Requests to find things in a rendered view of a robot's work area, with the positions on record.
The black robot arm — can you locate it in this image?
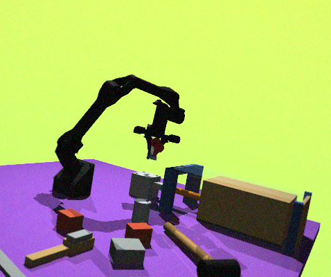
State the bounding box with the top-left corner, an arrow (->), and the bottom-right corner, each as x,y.
55,74 -> 186,176

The grey cylinder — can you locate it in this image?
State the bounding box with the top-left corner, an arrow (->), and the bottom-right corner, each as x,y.
131,199 -> 151,223

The black-headed mallet with wooden handle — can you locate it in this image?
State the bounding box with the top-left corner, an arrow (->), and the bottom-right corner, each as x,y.
163,222 -> 241,277

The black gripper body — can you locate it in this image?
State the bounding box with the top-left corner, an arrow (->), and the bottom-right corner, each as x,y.
133,116 -> 181,143

